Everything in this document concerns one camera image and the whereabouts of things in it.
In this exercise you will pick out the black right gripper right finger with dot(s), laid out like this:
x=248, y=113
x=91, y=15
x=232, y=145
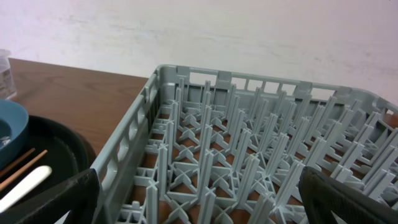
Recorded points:
x=324, y=197

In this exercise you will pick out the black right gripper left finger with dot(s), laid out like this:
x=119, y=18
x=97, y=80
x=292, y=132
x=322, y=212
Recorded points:
x=75, y=197

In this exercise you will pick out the grey dishwasher rack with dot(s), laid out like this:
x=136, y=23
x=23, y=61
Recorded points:
x=200, y=145

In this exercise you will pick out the black round tray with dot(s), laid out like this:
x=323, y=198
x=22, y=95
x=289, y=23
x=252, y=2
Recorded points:
x=67, y=155

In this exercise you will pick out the white plastic knife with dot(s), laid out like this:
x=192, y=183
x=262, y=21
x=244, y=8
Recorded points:
x=27, y=184

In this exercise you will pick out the wooden chopstick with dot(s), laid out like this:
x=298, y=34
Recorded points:
x=19, y=172
x=16, y=162

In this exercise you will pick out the dark blue plate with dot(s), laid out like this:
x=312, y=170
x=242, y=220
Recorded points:
x=14, y=129

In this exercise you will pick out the clear plastic bin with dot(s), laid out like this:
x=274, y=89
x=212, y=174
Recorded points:
x=8, y=87

